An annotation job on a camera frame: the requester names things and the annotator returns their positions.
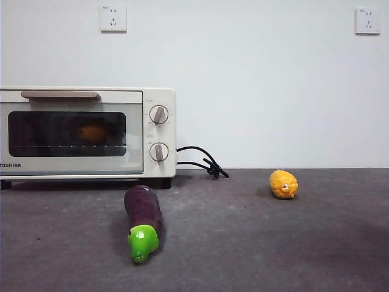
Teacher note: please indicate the beige oven knob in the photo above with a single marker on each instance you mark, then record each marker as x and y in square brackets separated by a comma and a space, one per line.
[159, 115]
[159, 152]

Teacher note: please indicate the yellow corn cob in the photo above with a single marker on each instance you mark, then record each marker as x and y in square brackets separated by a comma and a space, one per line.
[283, 184]

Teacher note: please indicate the white toaster oven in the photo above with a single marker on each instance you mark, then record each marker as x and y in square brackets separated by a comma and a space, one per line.
[171, 137]

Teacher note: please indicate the brown potato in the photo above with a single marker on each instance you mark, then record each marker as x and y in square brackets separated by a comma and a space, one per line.
[91, 133]

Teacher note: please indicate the white wall socket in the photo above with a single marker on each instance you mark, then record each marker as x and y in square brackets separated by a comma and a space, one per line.
[367, 21]
[113, 19]

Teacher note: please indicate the purple eggplant green stem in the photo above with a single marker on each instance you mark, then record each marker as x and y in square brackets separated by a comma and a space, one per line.
[142, 210]

